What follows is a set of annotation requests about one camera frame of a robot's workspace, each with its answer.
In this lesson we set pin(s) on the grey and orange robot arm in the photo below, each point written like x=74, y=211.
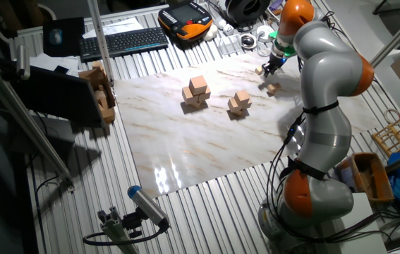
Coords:
x=326, y=70

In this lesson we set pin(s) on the black spool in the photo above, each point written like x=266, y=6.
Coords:
x=235, y=12

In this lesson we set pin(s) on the white marble pattern sheet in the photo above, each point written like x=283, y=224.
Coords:
x=185, y=141

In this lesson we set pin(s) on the white plug adapter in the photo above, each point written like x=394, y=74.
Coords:
x=222, y=25

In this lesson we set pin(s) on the black computer keyboard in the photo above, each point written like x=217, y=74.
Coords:
x=122, y=42

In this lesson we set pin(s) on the brown tray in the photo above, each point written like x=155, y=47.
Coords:
x=369, y=176

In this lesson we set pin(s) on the medium wooden cube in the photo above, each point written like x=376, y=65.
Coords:
x=240, y=112
x=242, y=97
x=248, y=103
x=232, y=105

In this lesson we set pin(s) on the aluminium frame post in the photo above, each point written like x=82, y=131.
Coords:
x=101, y=42

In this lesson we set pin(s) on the white paper sheet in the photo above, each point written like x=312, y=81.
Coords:
x=122, y=26

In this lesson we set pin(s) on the orange and black teach pendant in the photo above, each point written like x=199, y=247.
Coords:
x=182, y=14

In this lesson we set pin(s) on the large wooden cube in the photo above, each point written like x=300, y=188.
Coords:
x=198, y=84
x=206, y=95
x=187, y=96

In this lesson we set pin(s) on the brown cardboard box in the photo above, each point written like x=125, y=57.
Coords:
x=109, y=114

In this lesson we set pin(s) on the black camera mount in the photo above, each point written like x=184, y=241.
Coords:
x=132, y=222

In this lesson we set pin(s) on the black monitor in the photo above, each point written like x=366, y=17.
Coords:
x=58, y=95

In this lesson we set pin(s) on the white egg shaped ball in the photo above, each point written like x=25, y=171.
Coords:
x=211, y=32

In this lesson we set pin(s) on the long aluminium frame bar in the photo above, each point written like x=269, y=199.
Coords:
x=34, y=130

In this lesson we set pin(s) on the round metal bowl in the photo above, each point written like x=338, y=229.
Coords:
x=248, y=41

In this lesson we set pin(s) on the short aluminium profile stub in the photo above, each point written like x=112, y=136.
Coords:
x=115, y=233

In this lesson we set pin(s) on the grey computer mouse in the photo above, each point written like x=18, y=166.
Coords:
x=55, y=36

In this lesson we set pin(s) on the plain wooden block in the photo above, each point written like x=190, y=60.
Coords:
x=98, y=66
x=101, y=98

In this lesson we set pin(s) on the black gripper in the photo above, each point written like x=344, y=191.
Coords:
x=278, y=60

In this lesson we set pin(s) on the wooden rack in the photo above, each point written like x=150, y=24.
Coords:
x=397, y=131

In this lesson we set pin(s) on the white paper stack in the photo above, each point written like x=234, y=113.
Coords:
x=44, y=61

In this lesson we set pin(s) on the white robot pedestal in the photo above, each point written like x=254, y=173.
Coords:
x=362, y=229

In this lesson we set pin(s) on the black mouse pad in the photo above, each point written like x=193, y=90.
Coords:
x=71, y=42

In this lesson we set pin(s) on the silver camera with blue cap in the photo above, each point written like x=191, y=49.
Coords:
x=146, y=204

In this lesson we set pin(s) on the clear plastic box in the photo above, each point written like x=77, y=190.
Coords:
x=229, y=44

